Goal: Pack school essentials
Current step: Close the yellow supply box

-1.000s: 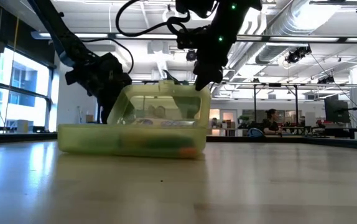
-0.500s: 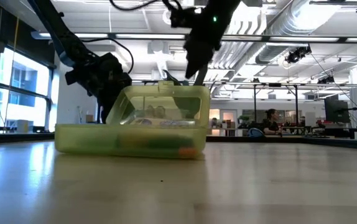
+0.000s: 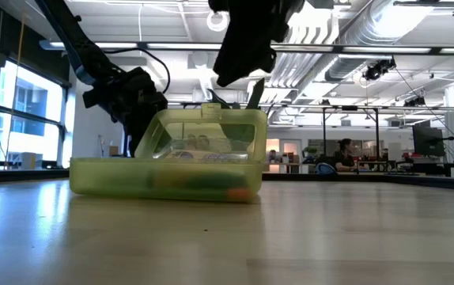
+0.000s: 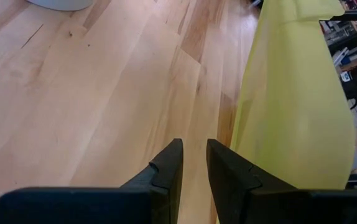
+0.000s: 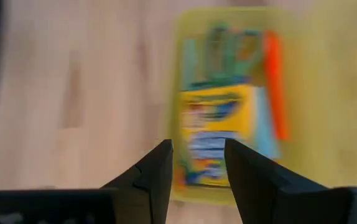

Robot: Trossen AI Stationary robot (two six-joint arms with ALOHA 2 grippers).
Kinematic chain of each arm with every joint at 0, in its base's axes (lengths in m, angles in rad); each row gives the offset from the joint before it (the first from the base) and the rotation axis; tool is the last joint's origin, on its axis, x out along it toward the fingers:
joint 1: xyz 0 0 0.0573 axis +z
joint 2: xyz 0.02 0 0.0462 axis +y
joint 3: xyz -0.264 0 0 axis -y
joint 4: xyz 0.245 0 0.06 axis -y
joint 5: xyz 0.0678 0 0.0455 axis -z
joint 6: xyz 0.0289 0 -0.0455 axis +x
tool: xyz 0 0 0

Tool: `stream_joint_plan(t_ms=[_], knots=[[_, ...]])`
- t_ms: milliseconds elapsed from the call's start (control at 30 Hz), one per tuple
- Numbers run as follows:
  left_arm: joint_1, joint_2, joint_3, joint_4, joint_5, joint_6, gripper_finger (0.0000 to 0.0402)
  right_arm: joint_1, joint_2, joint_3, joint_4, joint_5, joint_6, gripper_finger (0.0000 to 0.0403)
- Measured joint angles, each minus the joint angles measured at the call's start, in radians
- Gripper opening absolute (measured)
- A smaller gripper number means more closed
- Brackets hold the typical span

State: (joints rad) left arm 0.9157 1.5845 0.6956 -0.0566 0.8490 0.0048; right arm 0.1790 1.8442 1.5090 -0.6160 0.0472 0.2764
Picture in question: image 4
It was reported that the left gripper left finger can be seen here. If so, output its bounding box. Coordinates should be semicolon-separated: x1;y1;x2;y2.
0;138;185;224

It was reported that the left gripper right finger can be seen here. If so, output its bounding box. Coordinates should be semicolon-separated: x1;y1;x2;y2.
206;139;357;224

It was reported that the white plant pot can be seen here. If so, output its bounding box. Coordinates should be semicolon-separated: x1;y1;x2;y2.
25;0;95;12

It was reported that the yellow-green translucent pencil case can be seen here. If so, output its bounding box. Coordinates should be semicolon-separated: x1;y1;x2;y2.
217;0;357;224

